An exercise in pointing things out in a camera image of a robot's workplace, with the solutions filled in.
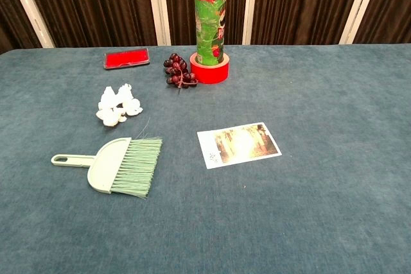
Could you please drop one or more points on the small green hand broom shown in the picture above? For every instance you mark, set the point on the small green hand broom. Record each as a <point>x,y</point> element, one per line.
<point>106,168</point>

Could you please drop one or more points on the photo card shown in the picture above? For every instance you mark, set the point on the photo card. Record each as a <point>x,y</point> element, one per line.
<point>239,145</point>

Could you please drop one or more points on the red tape roll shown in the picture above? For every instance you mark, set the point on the red tape roll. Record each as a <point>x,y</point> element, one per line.
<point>208,75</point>

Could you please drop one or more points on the purple grape bunch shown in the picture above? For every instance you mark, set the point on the purple grape bunch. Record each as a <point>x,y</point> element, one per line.
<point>176,68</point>

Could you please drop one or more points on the green chip can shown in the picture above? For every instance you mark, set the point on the green chip can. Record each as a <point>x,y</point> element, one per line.
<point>210,27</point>

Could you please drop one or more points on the red pad in clear case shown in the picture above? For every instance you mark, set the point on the red pad in clear case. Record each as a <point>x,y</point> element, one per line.
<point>126,59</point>

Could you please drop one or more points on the brown curtain panel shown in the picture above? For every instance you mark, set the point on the brown curtain panel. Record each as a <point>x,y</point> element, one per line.
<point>180,4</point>
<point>6,14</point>
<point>96,4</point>
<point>395,4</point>
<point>305,4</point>

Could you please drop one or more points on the blue table cloth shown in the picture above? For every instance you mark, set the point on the blue table cloth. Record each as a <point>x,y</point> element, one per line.
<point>289,206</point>

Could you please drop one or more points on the white partition post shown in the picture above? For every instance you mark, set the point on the white partition post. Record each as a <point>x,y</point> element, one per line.
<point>29,7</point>
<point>250,7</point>
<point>158,7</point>
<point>358,7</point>

